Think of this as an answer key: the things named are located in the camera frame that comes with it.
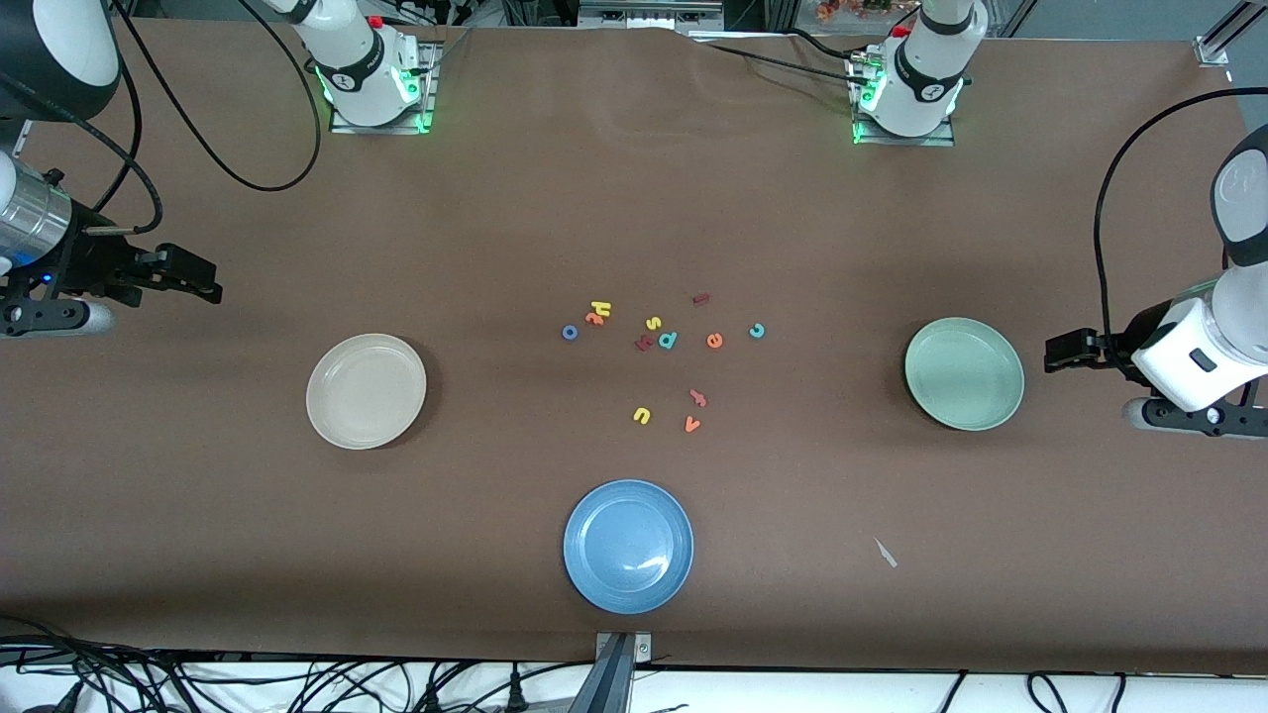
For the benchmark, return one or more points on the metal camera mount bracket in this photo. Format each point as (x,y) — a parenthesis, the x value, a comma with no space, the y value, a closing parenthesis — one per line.
(616,673)

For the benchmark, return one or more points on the small white paper scrap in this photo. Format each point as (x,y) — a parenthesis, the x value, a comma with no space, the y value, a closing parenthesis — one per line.
(886,554)

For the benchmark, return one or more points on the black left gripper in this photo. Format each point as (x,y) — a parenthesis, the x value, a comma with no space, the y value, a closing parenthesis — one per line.
(1123,350)

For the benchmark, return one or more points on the black power plug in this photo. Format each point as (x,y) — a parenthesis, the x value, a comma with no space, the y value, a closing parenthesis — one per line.
(514,689)
(432,699)

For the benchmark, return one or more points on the beige brown round plate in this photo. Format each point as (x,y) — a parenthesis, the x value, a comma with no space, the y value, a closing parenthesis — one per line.
(366,391)

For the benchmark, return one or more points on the grey metal box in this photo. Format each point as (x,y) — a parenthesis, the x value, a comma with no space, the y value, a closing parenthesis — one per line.
(649,15)

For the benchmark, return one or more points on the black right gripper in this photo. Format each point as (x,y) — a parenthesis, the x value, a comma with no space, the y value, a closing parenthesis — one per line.
(92,265)

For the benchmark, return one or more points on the brown table cover sheet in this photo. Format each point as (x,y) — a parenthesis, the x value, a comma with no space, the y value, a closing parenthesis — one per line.
(634,198)

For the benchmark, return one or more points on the blue round plate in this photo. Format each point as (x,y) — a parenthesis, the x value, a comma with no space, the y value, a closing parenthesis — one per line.
(628,547)

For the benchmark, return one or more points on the pale green round plate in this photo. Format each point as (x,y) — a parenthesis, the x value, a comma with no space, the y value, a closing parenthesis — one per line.
(964,374)

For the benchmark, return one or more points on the aluminium frame profile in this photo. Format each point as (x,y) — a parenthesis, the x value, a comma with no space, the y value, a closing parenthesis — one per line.
(1214,50)

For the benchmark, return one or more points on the orange artificial flowers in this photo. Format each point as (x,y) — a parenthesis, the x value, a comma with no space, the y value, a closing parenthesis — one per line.
(842,10)

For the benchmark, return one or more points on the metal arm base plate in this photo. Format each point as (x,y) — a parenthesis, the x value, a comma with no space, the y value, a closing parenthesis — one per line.
(337,126)
(901,142)

